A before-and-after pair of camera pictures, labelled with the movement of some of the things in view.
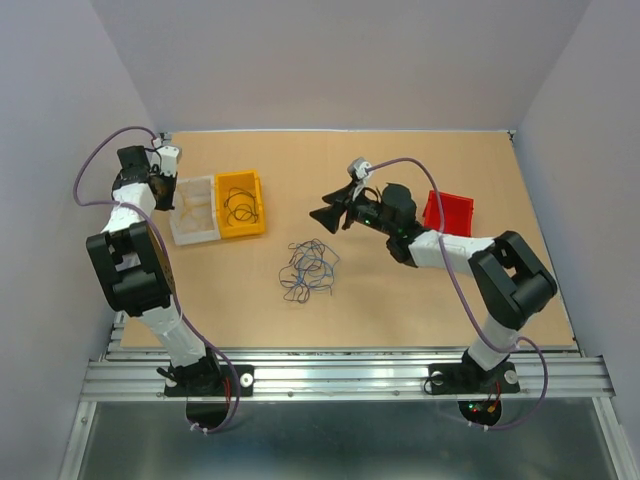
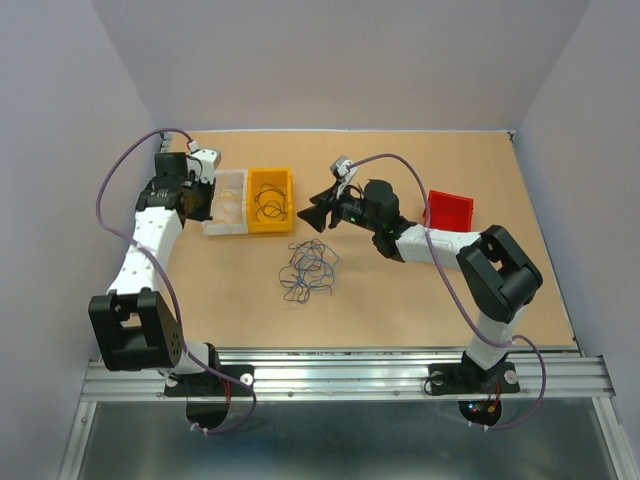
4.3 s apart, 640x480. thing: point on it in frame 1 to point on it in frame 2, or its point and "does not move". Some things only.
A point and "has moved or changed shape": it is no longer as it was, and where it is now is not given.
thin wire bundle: (311, 266) does not move
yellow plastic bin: (239, 204) to (270, 200)
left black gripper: (166, 204) to (204, 214)
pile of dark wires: (241, 204) to (272, 202)
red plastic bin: (457, 213) does not move
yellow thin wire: (190, 209) has moved or changed shape
